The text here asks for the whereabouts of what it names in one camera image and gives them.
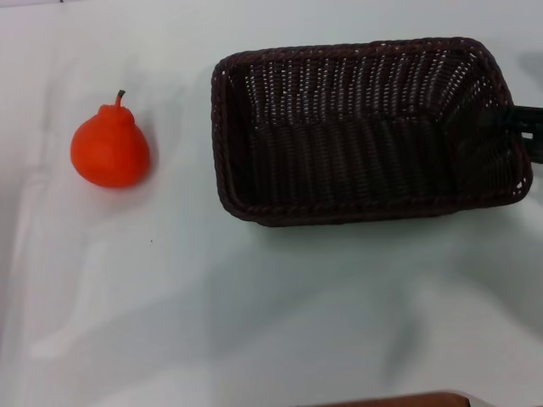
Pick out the orange toy pear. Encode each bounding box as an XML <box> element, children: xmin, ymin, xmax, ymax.
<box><xmin>70</xmin><ymin>88</ymin><xmax>152</xmax><ymax>189</ymax></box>

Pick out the black woven rectangular basket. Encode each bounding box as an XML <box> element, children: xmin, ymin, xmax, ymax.
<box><xmin>210</xmin><ymin>36</ymin><xmax>534</xmax><ymax>229</ymax></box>

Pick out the white tablecloth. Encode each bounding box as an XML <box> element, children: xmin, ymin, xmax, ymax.
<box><xmin>0</xmin><ymin>0</ymin><xmax>543</xmax><ymax>407</ymax></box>

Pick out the brown wooden edge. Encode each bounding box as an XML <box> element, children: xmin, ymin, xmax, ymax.
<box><xmin>313</xmin><ymin>389</ymin><xmax>472</xmax><ymax>407</ymax></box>

